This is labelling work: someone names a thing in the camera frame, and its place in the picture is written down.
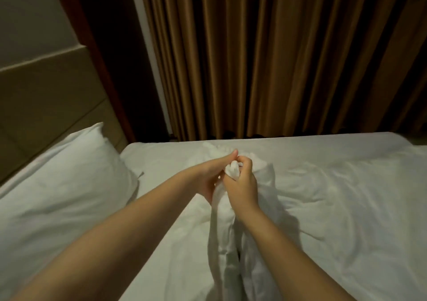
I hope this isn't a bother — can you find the person's left forearm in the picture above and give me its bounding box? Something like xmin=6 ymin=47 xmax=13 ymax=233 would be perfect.
xmin=10 ymin=171 xmax=208 ymax=301

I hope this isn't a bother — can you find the brown curtain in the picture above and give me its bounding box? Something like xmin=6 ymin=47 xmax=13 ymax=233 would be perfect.
xmin=137 ymin=0 xmax=427 ymax=141

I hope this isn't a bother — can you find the white bed sheet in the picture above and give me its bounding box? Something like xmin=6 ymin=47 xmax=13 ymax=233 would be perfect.
xmin=119 ymin=132 xmax=421 ymax=198

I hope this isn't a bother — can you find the white pillow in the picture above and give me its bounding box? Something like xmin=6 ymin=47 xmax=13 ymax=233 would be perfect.
xmin=0 ymin=122 xmax=142 ymax=298

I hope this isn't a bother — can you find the dark wooden column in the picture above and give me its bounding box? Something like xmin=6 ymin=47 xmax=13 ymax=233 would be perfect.
xmin=50 ymin=0 xmax=171 ymax=143

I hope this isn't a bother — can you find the white duvet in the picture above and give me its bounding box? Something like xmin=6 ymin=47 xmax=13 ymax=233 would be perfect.
xmin=117 ymin=144 xmax=427 ymax=301

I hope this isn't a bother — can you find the person's right forearm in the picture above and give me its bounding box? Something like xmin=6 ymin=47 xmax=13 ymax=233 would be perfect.
xmin=237 ymin=207 xmax=356 ymax=301

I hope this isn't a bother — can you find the person's right hand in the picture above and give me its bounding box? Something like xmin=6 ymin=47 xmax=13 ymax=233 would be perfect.
xmin=222 ymin=155 xmax=260 ymax=218

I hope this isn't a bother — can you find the person's left hand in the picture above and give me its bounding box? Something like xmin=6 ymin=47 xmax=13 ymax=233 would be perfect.
xmin=187 ymin=150 xmax=239 ymax=205

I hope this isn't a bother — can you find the beige padded headboard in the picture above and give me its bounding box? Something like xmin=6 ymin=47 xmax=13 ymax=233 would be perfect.
xmin=0 ymin=44 xmax=128 ymax=185

